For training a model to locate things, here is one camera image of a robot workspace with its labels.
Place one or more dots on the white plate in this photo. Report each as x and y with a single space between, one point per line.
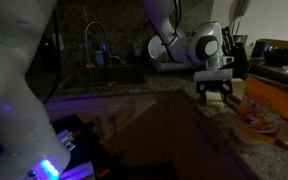
181 33
155 50

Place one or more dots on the white wall outlet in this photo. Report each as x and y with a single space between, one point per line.
60 41

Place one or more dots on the dark blue cup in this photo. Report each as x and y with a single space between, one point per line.
258 49

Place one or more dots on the small dispenser bottle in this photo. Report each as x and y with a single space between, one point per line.
137 49

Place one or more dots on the steel sink basin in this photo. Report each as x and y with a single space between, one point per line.
110 76

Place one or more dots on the brown wooden cabinet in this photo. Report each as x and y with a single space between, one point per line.
137 126

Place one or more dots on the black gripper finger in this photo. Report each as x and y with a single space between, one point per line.
202 89
226 87

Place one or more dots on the dish drying rack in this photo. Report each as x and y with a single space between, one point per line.
170 66

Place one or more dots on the orange sponge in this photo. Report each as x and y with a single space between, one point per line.
90 65

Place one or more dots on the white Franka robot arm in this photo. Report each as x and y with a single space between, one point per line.
14 100

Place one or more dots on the silver arched faucet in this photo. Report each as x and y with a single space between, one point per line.
97 24

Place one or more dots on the dark knife block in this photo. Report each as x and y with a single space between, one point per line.
239 53

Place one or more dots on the pale yellow sponge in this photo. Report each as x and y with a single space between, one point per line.
215 100

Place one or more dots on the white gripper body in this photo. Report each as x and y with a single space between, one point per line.
214 74

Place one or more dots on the orange snack bag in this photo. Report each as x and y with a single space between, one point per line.
267 110

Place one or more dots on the dark wide bowl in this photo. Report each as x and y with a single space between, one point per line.
284 53

